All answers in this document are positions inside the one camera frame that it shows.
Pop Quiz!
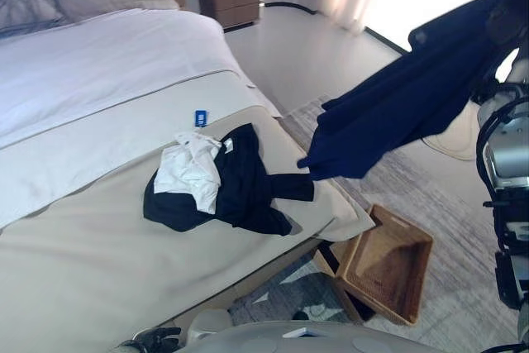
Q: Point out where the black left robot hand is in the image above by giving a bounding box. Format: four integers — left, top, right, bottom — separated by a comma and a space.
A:
134, 327, 183, 353

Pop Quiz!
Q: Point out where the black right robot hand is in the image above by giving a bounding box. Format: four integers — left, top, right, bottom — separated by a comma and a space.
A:
484, 0, 529, 51

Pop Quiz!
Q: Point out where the navy blue garment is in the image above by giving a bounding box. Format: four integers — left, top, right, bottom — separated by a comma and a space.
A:
297, 0, 529, 184

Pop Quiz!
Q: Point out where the black garment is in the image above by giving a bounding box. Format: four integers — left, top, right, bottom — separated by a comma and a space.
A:
143, 122, 316, 238

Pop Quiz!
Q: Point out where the white garment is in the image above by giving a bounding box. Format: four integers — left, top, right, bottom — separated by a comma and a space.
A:
153, 131, 224, 214

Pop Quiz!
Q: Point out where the bed with beige cover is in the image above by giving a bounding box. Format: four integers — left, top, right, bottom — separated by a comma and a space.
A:
0, 70, 376, 353

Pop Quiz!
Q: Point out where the brown wicker basket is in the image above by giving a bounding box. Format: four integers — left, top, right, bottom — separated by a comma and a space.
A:
312, 203, 434, 327

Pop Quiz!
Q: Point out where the grey robot torso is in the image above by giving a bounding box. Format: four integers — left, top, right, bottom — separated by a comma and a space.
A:
177, 322, 437, 353

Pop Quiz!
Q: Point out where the blue-grey patterned mat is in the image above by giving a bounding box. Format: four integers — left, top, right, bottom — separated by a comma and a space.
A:
226, 252, 355, 326

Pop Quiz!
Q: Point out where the cream oval rug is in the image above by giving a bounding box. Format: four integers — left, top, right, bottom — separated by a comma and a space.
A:
420, 100, 483, 163

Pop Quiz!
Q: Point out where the grey striped area rug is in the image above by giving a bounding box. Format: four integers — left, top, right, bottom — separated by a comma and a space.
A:
283, 96, 529, 353

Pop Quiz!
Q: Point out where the white duvet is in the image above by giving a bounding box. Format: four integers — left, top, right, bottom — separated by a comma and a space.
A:
0, 8, 286, 150

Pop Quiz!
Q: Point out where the striped grey pillow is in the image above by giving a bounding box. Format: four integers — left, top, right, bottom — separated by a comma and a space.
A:
0, 0, 70, 39

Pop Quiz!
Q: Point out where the wooden bed frame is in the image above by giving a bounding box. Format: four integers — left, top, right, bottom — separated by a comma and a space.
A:
163, 236, 336, 329

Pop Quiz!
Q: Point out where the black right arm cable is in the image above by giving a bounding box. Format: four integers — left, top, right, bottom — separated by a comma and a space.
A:
474, 96, 529, 255

